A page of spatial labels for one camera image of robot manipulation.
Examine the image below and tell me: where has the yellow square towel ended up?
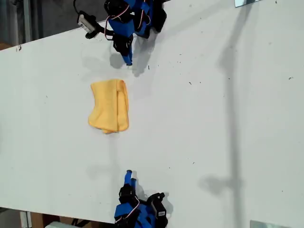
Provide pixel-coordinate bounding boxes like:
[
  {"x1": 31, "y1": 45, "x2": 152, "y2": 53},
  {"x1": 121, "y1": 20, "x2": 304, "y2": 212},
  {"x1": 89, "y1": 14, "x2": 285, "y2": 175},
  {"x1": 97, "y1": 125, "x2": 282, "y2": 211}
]
[{"x1": 87, "y1": 78, "x2": 130, "y2": 134}]

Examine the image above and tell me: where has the white table leg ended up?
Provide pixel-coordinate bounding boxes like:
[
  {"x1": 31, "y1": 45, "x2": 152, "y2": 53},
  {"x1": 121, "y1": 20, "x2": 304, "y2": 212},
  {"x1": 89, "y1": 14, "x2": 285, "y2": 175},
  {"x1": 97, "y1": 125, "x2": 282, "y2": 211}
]
[{"x1": 20, "y1": 210, "x2": 32, "y2": 228}]

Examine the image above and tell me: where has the black camera stalk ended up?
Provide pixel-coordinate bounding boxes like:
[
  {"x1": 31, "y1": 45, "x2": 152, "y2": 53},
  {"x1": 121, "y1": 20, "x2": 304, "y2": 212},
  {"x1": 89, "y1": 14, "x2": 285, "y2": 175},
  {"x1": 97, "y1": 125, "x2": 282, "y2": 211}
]
[
  {"x1": 146, "y1": 192, "x2": 166, "y2": 203},
  {"x1": 85, "y1": 23, "x2": 114, "y2": 40}
]

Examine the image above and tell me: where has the black camera box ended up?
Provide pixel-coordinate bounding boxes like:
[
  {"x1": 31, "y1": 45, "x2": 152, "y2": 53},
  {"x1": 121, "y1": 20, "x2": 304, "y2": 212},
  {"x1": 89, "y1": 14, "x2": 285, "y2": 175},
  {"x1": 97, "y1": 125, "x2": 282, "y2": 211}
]
[
  {"x1": 76, "y1": 10, "x2": 97, "y2": 33},
  {"x1": 152, "y1": 199, "x2": 167, "y2": 218}
]

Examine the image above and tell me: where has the black camera cable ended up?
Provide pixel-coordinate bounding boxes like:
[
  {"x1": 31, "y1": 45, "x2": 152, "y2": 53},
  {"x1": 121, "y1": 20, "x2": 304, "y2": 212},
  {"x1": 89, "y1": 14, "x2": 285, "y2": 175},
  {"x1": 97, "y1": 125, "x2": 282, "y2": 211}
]
[{"x1": 72, "y1": 0, "x2": 83, "y2": 15}]

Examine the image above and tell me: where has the grey metal post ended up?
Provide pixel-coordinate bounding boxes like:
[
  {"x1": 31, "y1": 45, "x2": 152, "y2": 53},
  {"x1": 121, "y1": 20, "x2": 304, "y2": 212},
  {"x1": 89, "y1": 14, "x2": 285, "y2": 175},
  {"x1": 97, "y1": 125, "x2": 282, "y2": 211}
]
[{"x1": 23, "y1": 0, "x2": 33, "y2": 45}]

